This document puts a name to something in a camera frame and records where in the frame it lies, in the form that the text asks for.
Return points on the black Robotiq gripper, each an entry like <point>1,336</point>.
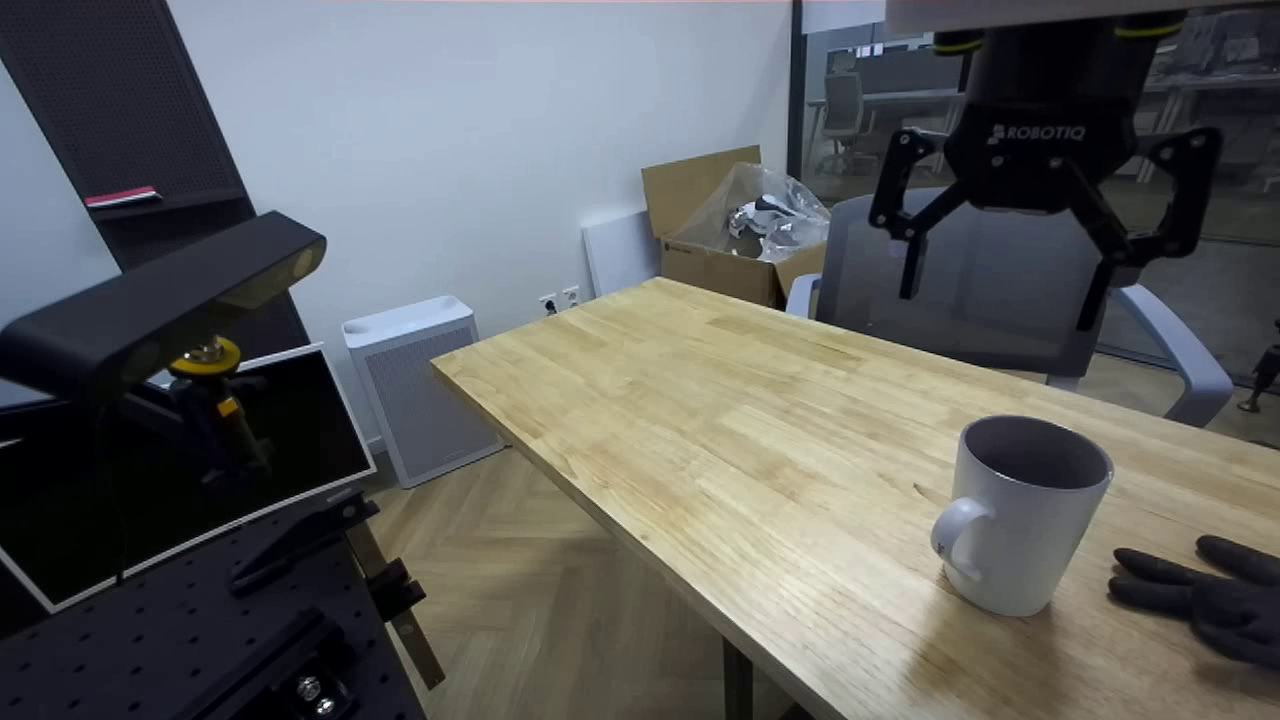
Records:
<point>1046,135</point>

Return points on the grey ceramic mug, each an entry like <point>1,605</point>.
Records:
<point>1026,534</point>

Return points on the grey office chair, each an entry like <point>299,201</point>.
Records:
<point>985,292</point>

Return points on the crumpled clear plastic wrap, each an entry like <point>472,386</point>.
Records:
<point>767,215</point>

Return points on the dark chair wheel base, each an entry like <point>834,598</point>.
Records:
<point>1267,375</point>

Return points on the brown cardboard box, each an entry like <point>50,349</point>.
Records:
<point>680,193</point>

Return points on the black work glove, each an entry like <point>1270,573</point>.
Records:
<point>1235,614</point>

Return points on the black metal table leg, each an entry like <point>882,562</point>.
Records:
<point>737,682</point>

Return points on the white floor heater unit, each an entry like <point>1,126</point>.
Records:
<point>422,386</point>

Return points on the small red item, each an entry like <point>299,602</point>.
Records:
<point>122,196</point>

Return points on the tall black shelf panel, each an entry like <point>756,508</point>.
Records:
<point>107,81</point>

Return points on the black perforated breadboard table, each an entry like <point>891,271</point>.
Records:
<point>135,643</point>

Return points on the white flat wall panel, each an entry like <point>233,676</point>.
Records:
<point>617,253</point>

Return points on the white wall outlet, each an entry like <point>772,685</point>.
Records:
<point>562,296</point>

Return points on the metal clamp bracket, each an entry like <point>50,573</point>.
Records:
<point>400,602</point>

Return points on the camera mount with yellow knob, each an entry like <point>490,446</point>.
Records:
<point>214,363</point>

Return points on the black stereo camera bar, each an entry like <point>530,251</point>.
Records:
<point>174,292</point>

